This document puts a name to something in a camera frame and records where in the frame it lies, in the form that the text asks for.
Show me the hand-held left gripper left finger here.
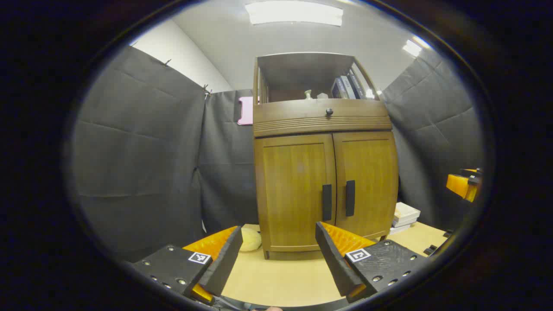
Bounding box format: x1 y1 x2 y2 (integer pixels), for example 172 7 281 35
130 225 243 305

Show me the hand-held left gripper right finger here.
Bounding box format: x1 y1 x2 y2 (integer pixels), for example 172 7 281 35
315 222 428 303

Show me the wooden shoe cabinet door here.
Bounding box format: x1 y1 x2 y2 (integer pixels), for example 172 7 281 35
255 134 337 252
333 131 399 240

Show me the wooden double-door shoe cabinet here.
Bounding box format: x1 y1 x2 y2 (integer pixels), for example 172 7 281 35
253 53 399 260

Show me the pale yellow soft ball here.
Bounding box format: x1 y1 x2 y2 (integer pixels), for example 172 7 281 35
239 228 262 252

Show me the black backdrop cloth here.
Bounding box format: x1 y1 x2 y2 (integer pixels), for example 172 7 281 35
71 45 483 262

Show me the black book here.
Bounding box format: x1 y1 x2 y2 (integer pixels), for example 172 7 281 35
348 71 368 100

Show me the small ceiling light panel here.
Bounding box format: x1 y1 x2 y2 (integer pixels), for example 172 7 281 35
403 37 432 57

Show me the light grey book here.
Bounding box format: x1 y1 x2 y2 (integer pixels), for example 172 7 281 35
340 76 356 100

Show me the large ceiling light panel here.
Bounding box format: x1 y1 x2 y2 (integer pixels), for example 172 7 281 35
245 1 344 27

